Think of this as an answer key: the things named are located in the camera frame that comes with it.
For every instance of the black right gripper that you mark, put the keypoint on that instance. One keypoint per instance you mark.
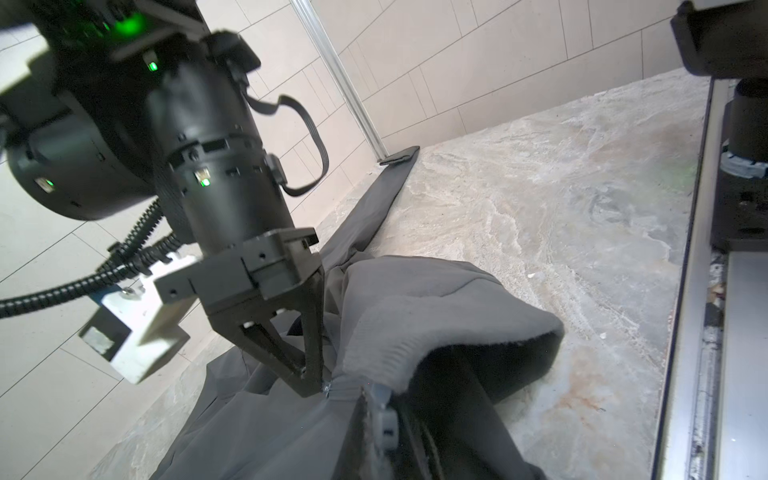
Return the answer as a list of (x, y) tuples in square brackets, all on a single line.
[(237, 288)]

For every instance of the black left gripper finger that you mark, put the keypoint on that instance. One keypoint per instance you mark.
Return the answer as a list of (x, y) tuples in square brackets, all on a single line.
[(386, 440)]

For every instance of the dark grey zip jacket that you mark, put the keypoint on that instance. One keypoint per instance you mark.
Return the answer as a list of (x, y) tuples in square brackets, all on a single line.
[(444, 336)]

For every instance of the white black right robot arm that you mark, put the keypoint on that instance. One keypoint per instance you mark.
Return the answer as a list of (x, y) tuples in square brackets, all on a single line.
[(140, 101)]

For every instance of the aluminium right corner post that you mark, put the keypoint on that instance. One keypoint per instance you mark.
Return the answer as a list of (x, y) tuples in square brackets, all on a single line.
[(318, 35)]

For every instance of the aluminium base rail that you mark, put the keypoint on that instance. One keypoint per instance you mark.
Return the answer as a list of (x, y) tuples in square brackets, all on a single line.
[(713, 417)]

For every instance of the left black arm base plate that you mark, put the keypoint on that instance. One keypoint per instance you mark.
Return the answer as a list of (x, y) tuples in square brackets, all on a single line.
[(740, 206)]

